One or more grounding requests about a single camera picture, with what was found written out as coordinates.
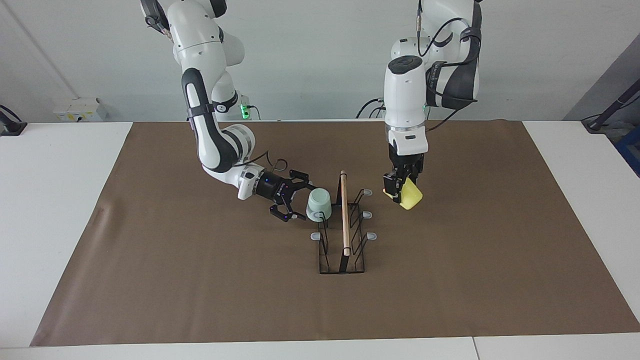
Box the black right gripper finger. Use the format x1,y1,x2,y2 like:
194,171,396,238
289,170,311,191
270,200,307,222

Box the yellow plastic cup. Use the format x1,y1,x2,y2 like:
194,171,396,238
398,177,424,210

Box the pale green plastic cup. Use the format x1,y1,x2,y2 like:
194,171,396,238
306,187,333,223

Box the brown paper table mat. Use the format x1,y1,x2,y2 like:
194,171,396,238
30,120,640,347

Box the black stand pole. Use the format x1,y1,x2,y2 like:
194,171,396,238
581,80,640,133

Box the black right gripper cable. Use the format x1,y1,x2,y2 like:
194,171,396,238
235,150,288,173

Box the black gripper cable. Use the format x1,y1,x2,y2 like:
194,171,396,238
417,0,476,132
235,150,288,173

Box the black wire cup rack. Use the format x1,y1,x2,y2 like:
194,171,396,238
311,170,378,275

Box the black base cables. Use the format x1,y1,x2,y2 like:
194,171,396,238
356,97,387,119

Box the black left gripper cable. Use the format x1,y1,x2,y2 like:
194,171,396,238
417,0,476,132

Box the white wall socket box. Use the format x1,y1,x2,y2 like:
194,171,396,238
53,97,108,122

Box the black clamp mount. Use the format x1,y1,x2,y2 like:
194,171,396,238
0,105,27,137

